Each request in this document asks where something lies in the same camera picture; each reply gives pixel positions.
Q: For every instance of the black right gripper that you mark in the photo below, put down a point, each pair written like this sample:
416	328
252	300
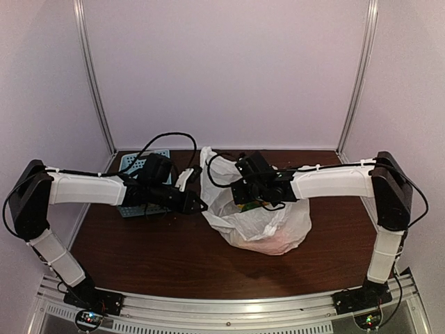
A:
240	197

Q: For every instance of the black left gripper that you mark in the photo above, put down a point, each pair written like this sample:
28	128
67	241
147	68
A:
185	205

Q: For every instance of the white plastic bag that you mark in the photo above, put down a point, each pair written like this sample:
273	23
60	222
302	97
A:
259	230

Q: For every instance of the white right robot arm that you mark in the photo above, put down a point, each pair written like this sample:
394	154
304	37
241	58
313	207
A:
380	179

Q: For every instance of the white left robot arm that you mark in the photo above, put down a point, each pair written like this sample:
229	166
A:
41	189

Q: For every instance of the green fruit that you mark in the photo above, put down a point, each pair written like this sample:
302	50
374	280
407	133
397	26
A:
249	206

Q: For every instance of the light blue plastic basket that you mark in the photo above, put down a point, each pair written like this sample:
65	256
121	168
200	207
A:
132	166

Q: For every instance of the left circuit board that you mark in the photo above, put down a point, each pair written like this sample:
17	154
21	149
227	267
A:
88	321

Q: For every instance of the circuit board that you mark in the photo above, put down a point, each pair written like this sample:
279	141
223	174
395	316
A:
88	321
368	321

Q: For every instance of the right circuit board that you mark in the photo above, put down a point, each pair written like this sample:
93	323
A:
368	321

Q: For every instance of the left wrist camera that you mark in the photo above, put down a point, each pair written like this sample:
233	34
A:
188	176

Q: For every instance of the aluminium front rail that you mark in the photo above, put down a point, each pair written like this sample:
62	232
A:
309	313

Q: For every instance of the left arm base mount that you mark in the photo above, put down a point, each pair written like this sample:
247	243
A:
85	295

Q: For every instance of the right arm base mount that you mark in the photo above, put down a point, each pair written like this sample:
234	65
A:
369	295

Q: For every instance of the right aluminium corner post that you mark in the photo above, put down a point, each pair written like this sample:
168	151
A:
360	77

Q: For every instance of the aluminium corner post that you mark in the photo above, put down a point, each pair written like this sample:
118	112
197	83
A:
81	24
360	77

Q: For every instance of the left aluminium corner post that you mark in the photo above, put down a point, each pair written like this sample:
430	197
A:
81	24

